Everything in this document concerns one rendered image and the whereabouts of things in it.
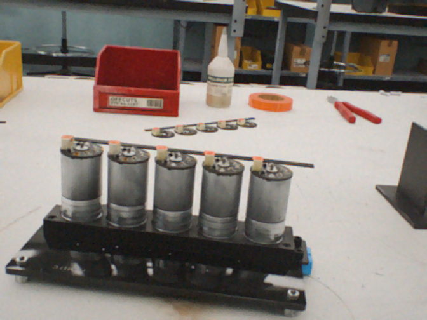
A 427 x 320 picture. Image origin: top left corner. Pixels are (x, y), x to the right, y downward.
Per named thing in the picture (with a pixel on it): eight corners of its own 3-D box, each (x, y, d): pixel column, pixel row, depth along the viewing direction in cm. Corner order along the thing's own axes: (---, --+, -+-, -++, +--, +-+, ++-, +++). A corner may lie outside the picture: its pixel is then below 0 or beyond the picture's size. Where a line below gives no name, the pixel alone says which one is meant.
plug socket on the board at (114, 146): (121, 155, 31) (121, 145, 31) (107, 154, 31) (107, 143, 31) (124, 151, 32) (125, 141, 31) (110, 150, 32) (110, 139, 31)
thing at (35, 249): (296, 254, 34) (298, 238, 34) (304, 323, 28) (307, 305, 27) (55, 225, 35) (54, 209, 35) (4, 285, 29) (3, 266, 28)
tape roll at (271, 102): (297, 113, 69) (298, 104, 69) (251, 110, 68) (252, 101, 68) (286, 101, 75) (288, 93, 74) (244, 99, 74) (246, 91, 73)
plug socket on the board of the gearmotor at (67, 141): (74, 150, 31) (74, 140, 31) (59, 148, 31) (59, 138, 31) (78, 146, 32) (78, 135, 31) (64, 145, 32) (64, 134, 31)
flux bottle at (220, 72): (204, 106, 68) (211, 26, 65) (205, 100, 71) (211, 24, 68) (230, 108, 68) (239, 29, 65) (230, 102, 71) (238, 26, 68)
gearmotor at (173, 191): (187, 247, 31) (194, 167, 30) (147, 242, 32) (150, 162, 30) (193, 228, 34) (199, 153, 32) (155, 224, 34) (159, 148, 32)
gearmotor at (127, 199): (141, 242, 32) (145, 162, 30) (101, 237, 32) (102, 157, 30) (150, 223, 34) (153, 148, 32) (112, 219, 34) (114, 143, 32)
